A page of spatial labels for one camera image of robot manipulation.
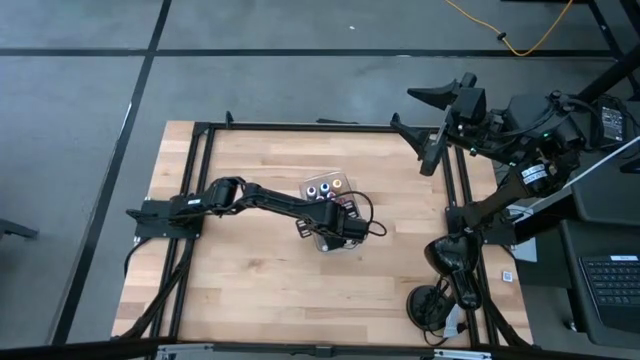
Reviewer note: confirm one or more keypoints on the black desk lamp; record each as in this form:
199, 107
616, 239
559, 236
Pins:
452, 255

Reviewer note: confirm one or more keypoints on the clear plastic container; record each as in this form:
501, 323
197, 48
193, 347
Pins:
305, 187

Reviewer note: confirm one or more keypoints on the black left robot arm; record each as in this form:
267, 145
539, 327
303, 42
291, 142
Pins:
280, 202

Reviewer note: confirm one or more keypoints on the white rod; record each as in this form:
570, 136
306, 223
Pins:
620, 150

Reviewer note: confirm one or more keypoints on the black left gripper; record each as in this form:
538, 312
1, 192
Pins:
340, 227

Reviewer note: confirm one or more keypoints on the dark grey side table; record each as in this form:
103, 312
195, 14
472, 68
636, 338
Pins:
610, 200

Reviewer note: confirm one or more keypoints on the large pink food coloring bottle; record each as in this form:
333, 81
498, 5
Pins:
332, 195

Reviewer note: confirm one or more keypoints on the black aluminium table frame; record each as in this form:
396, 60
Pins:
300, 127

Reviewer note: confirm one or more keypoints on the black power adapter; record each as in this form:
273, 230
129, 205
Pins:
612, 122

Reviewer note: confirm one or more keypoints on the grey chair leg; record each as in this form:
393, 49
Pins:
15, 229

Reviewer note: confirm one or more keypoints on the black laptop keyboard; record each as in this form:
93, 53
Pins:
615, 290

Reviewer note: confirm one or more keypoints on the black crossbar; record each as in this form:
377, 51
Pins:
275, 349

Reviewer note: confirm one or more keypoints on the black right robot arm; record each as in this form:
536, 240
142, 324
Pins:
530, 117

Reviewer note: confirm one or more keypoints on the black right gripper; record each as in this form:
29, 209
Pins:
470, 107

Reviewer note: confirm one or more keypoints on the small white tag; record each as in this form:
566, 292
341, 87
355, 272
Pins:
507, 276

